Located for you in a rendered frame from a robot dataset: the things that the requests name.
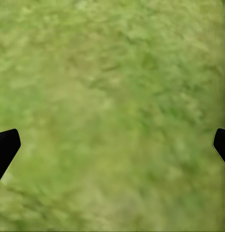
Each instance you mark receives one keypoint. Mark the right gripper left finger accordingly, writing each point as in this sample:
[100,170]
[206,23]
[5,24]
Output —
[9,146]

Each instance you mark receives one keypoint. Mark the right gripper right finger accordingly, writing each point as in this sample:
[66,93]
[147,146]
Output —
[219,142]

